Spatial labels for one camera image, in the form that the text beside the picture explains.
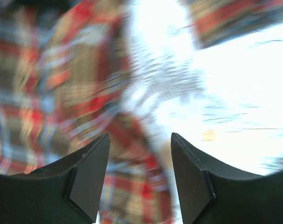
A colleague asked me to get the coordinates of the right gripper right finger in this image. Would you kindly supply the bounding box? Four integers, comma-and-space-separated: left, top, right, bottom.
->
171, 133, 283, 224

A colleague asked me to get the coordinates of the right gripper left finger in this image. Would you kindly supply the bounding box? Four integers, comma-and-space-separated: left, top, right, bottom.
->
0, 134, 110, 224

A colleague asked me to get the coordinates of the plaid long sleeve shirt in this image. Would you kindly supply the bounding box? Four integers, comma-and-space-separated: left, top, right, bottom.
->
0, 0, 283, 224

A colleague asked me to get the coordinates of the floral table mat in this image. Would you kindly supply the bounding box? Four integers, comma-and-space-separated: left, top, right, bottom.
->
122, 0, 283, 224

